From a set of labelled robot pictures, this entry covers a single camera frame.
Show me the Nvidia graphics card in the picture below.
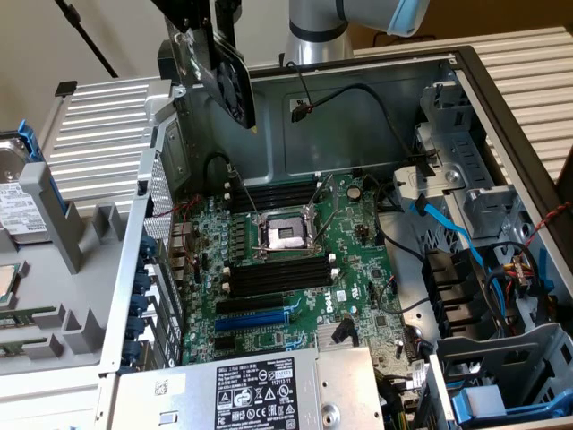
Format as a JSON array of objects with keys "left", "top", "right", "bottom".
[{"left": 164, "top": 17, "right": 260, "bottom": 134}]

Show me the black tripod stand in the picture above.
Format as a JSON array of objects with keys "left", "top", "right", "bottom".
[{"left": 53, "top": 0, "right": 120, "bottom": 80}]

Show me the open PC case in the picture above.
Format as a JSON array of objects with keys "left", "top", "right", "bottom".
[{"left": 96, "top": 44, "right": 573, "bottom": 430}]

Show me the black RAM slot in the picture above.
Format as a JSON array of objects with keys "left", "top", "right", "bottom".
[
  {"left": 226, "top": 195, "right": 321, "bottom": 213},
  {"left": 223, "top": 270, "right": 338, "bottom": 290},
  {"left": 224, "top": 189, "right": 321, "bottom": 206},
  {"left": 223, "top": 254, "right": 338, "bottom": 275},
  {"left": 223, "top": 176, "right": 321, "bottom": 193},
  {"left": 223, "top": 183, "right": 321, "bottom": 199},
  {"left": 223, "top": 262, "right": 338, "bottom": 282},
  {"left": 223, "top": 277, "right": 338, "bottom": 298}
]

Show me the thin metal locking lever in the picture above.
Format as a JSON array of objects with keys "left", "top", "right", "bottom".
[{"left": 225, "top": 164, "right": 264, "bottom": 221}]

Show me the blue disk caddy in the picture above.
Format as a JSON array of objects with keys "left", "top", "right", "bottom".
[
  {"left": 449, "top": 383, "right": 573, "bottom": 426},
  {"left": 15, "top": 118, "right": 69, "bottom": 217}
]

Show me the metal socket cover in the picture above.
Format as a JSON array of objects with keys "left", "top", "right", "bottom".
[{"left": 306, "top": 172, "right": 342, "bottom": 246}]

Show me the CPU socket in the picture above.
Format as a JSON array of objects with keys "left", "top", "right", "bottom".
[{"left": 249, "top": 202, "right": 327, "bottom": 264}]

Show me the silver hard disk drive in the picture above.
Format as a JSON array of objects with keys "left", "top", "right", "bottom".
[{"left": 0, "top": 138, "right": 51, "bottom": 246}]

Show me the metal disk bay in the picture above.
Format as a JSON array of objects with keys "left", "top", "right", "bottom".
[{"left": 415, "top": 82, "right": 521, "bottom": 239}]

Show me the green motherboard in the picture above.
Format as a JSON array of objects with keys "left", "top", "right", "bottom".
[{"left": 167, "top": 172, "right": 431, "bottom": 391}]

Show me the long black expansion slot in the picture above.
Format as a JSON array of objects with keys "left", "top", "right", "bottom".
[{"left": 215, "top": 292, "right": 287, "bottom": 315}]

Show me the long blue expansion slot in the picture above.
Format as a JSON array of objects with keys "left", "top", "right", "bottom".
[{"left": 214, "top": 310, "right": 288, "bottom": 334}]

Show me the grey parts rack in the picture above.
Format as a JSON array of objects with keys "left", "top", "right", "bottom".
[{"left": 0, "top": 160, "right": 132, "bottom": 378}]

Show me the CPU chip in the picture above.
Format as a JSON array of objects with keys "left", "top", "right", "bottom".
[{"left": 0, "top": 262, "right": 22, "bottom": 311}]

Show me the silver chipset heatsink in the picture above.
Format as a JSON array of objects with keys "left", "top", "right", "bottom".
[{"left": 314, "top": 321, "right": 360, "bottom": 349}]

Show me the green RAM stick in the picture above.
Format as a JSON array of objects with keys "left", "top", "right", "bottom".
[
  {"left": 0, "top": 337, "right": 51, "bottom": 358},
  {"left": 0, "top": 305, "right": 58, "bottom": 329}
]

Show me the silver power supply unit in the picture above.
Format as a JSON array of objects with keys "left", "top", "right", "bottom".
[{"left": 105, "top": 343, "right": 387, "bottom": 430}]

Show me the grey disk bay cage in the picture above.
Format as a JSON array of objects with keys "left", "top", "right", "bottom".
[{"left": 428, "top": 322, "right": 573, "bottom": 430}]

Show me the black wire with connector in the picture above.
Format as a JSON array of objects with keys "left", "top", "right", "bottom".
[{"left": 285, "top": 59, "right": 443, "bottom": 179}]

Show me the red black twisted wire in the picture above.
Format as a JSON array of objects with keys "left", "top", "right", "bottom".
[
  {"left": 522, "top": 200, "right": 573, "bottom": 251},
  {"left": 145, "top": 193, "right": 203, "bottom": 271}
]

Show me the thin black wire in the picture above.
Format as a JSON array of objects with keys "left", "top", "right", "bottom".
[{"left": 374, "top": 178, "right": 432, "bottom": 315}]

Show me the blue data wire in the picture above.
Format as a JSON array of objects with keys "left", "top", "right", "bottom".
[{"left": 408, "top": 195, "right": 485, "bottom": 271}]

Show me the black plastic air duct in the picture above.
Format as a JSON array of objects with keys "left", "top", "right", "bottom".
[{"left": 422, "top": 249, "right": 488, "bottom": 338}]

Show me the coloured power wire bundle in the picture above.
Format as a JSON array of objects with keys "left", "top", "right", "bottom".
[{"left": 484, "top": 240, "right": 552, "bottom": 333}]

